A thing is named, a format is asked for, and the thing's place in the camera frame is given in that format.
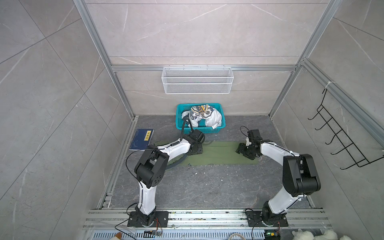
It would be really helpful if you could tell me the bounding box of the black wire hook rack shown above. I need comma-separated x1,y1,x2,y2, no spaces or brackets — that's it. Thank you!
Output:
308,89,384,171

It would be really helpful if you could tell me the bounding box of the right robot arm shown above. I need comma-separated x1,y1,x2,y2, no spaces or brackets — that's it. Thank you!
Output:
236,141,321,226

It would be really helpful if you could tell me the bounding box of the teal plastic basket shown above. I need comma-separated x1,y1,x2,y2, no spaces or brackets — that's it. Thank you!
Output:
175,103,226,134

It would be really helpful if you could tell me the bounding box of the white wire mesh shelf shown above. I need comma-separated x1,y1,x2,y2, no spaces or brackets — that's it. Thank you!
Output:
162,67,234,95

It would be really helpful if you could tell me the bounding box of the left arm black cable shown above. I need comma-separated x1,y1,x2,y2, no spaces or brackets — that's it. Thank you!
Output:
179,115,194,142

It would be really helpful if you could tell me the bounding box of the white patterned tank top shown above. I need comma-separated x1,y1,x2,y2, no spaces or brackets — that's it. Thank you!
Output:
182,104,223,129

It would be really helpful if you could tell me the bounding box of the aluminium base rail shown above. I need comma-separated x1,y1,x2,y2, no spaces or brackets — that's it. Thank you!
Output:
82,209,332,230

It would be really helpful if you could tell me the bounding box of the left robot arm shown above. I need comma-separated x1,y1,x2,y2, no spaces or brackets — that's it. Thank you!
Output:
134,135,205,219

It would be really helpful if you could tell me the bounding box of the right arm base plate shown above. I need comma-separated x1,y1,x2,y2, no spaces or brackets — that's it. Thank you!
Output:
245,209,289,227

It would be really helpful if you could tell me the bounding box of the white plush toy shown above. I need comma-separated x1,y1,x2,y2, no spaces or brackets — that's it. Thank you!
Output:
291,228,353,240

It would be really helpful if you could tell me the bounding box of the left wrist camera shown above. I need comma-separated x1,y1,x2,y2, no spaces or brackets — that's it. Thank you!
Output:
189,130,205,144

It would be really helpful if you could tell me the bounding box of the green tank top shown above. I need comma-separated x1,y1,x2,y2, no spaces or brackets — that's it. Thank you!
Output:
168,141,259,166

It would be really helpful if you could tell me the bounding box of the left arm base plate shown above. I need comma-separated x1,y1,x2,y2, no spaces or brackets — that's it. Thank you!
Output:
127,211,169,228

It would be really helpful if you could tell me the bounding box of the blue book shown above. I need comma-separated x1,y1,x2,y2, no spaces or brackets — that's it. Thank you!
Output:
129,129,154,151

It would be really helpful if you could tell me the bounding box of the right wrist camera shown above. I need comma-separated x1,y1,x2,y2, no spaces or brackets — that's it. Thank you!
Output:
246,130,263,146

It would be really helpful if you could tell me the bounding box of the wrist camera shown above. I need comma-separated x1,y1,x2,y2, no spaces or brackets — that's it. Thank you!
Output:
246,130,263,146
189,130,205,144

